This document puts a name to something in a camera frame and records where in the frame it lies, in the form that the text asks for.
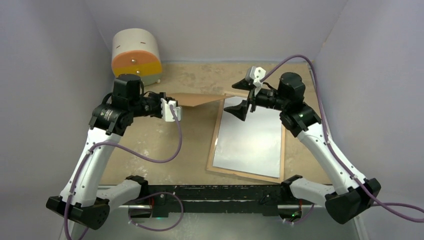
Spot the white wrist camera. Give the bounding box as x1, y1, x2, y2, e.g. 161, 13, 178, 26
160, 98, 182, 122
245, 66, 267, 88

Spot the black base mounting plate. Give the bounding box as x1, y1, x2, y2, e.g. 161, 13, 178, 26
127, 184, 311, 218

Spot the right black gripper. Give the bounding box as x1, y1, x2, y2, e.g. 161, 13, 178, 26
224, 77, 289, 122

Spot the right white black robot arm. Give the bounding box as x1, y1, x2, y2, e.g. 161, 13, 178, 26
224, 72, 381, 224

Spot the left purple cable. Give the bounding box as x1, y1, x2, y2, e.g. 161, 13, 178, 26
63, 102, 185, 240

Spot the round cabinet with coloured drawers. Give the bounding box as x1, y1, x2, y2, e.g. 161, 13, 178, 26
111, 28, 163, 86

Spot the brown backing board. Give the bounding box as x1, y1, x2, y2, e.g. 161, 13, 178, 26
168, 93, 233, 107

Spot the white wooden picture frame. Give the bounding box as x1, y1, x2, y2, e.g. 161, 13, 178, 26
205, 90, 286, 184

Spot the glossy photo print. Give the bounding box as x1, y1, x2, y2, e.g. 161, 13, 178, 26
211, 96, 283, 179

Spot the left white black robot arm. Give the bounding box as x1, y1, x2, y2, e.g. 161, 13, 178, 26
46, 73, 182, 230

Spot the aluminium rail frame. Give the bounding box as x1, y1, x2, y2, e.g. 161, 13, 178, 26
59, 184, 369, 240

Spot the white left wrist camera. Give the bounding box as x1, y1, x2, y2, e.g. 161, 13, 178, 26
160, 98, 182, 122

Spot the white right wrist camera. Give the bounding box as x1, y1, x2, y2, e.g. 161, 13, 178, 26
245, 66, 267, 88

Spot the purple cable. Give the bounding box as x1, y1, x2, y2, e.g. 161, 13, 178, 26
259, 54, 424, 226
63, 102, 185, 240

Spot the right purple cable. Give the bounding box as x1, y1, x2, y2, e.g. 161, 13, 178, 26
259, 54, 424, 226

